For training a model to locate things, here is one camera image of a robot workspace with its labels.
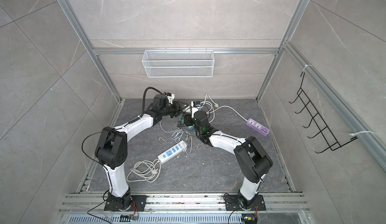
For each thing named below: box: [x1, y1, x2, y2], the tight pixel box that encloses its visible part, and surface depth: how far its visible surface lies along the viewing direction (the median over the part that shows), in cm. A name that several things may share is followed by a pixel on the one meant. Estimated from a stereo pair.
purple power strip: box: [245, 117, 271, 138], surface depth 103 cm
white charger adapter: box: [178, 140, 188, 152], surface depth 88 cm
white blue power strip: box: [157, 143, 183, 165], surface depth 90 cm
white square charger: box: [182, 104, 192, 113], surface depth 88 cm
